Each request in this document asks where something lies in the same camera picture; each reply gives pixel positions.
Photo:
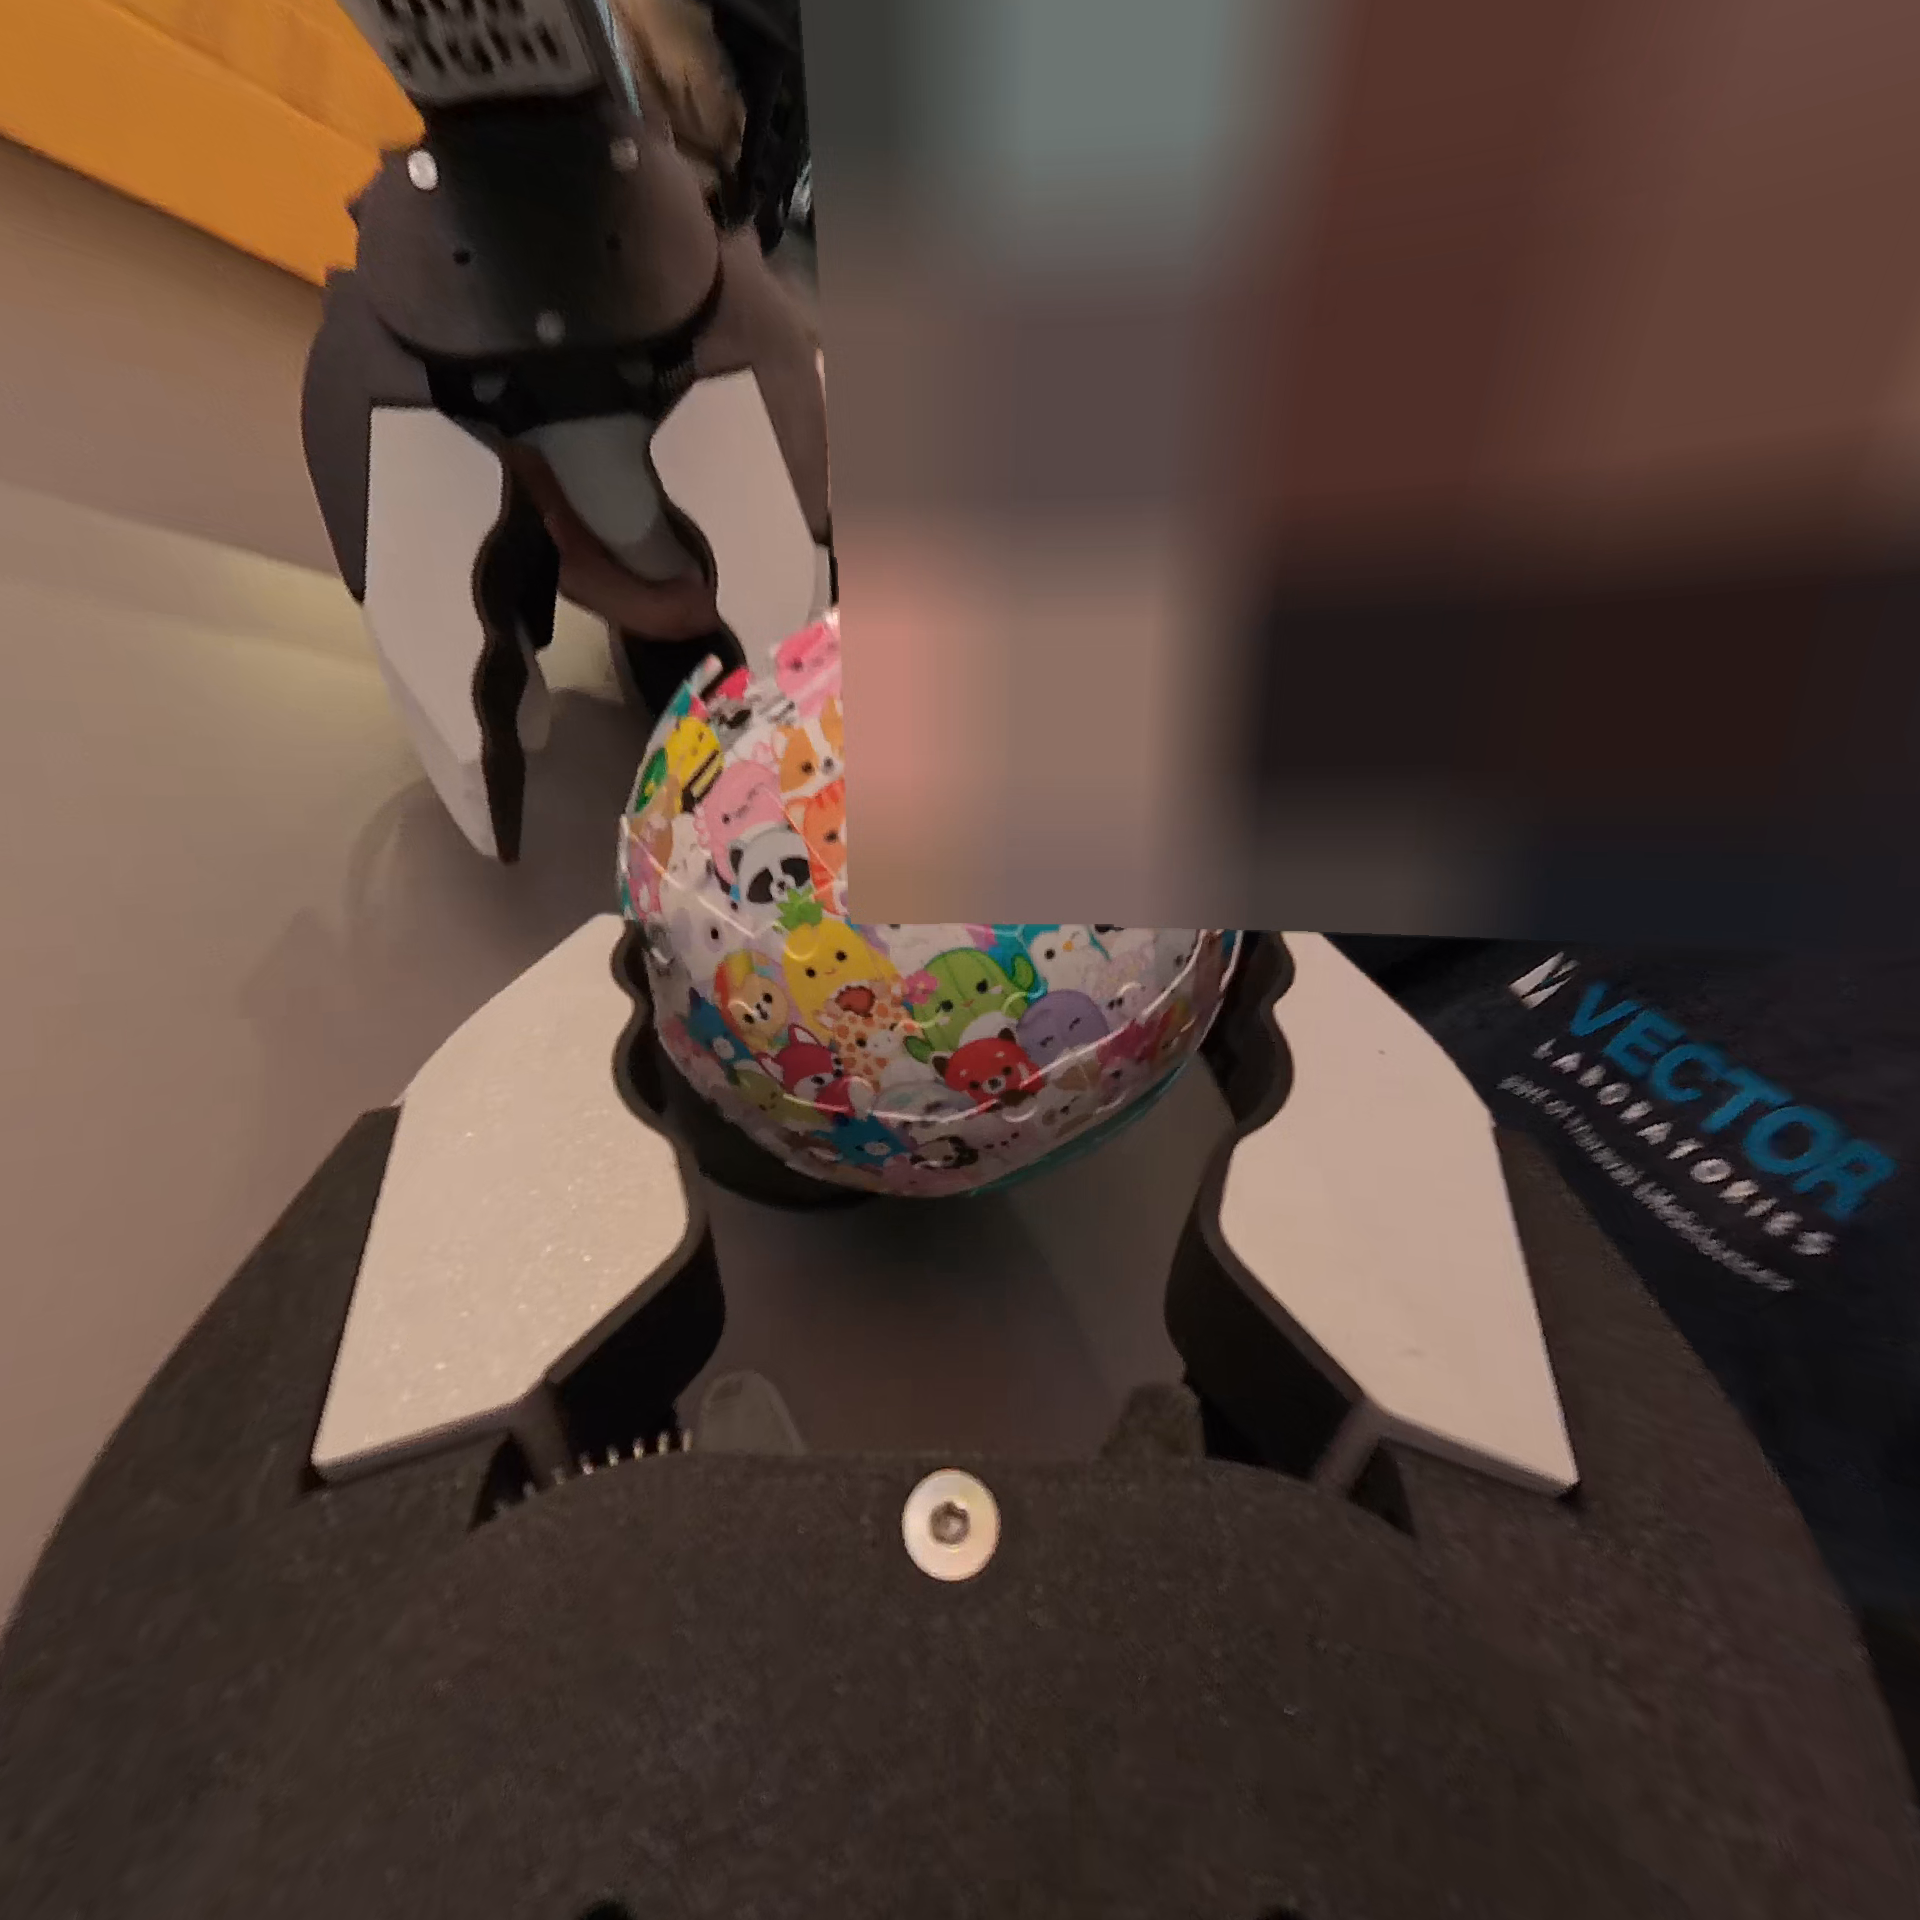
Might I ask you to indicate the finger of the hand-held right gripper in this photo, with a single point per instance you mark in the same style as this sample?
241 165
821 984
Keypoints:
427 599
733 482

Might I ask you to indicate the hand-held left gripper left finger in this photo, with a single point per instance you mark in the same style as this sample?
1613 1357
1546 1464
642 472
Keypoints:
509 1200

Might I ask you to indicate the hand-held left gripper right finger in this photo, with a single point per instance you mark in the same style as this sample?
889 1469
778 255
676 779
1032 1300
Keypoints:
1381 1245

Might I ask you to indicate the colourful cartoon puzzle ball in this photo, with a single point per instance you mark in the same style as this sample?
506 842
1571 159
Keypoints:
840 1020

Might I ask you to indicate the person's right hand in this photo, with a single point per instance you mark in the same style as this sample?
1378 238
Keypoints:
645 608

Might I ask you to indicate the dark printed shirt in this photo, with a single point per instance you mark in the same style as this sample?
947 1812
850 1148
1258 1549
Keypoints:
1681 1200

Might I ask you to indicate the yellow plastic bin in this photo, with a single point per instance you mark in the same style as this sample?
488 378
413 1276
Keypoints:
195 106

